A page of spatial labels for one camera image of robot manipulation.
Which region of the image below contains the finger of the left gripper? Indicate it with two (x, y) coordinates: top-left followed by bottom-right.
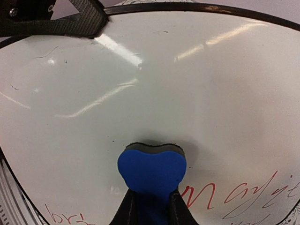
(0, 0), (109, 38)

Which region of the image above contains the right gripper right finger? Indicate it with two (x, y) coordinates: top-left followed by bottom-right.
(170, 189), (198, 225)

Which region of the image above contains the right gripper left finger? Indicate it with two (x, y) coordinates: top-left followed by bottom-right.
(110, 189), (138, 225)

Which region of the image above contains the blue whiteboard eraser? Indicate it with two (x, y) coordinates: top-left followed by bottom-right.
(117, 142), (187, 225)

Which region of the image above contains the white whiteboard black frame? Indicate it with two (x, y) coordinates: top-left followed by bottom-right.
(0, 0), (300, 225)

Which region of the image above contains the front aluminium rail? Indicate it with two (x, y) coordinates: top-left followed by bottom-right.
(0, 153), (47, 225)

